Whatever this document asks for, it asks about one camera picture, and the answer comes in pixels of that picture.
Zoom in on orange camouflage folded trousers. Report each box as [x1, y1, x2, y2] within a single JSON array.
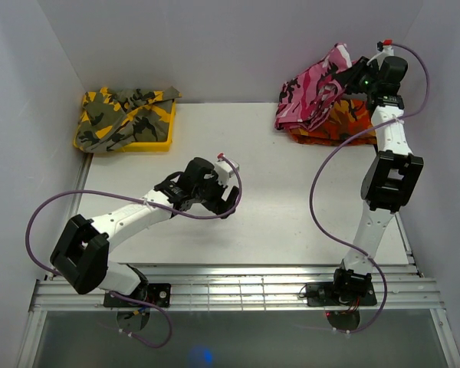
[[287, 99, 372, 146]]

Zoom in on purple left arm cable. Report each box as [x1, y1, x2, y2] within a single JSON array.
[[25, 153, 245, 349]]

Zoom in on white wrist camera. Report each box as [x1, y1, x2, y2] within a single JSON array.
[[368, 39, 394, 64], [214, 153, 240, 186]]

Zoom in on aluminium rail frame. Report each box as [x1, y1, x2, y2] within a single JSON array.
[[17, 153, 460, 368]]

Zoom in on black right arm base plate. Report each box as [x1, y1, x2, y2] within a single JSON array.
[[299, 281, 377, 307]]

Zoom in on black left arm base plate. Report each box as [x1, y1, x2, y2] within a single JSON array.
[[103, 283, 172, 308]]

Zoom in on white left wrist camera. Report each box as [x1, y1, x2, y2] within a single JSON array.
[[214, 153, 240, 186]]

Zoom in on pink camouflage trousers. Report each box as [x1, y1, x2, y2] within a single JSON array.
[[274, 43, 353, 131]]

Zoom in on green yellow camouflage trousers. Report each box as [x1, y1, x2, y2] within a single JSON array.
[[73, 86, 182, 153]]

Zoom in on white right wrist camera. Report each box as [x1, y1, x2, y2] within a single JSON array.
[[368, 39, 394, 64]]

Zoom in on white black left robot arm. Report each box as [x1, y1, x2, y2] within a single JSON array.
[[50, 154, 242, 307]]

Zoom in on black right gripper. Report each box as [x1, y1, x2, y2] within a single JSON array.
[[334, 56, 380, 95]]

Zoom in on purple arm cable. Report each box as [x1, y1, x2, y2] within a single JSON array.
[[294, 42, 431, 334], [25, 153, 245, 349]]

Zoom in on yellow plastic tray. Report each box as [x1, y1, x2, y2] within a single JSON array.
[[71, 97, 177, 153]]

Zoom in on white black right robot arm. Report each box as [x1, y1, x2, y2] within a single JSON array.
[[330, 56, 424, 305]]

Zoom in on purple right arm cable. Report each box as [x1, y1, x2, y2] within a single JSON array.
[[294, 42, 431, 334]]

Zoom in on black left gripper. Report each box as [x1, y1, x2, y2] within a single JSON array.
[[192, 172, 239, 219]]

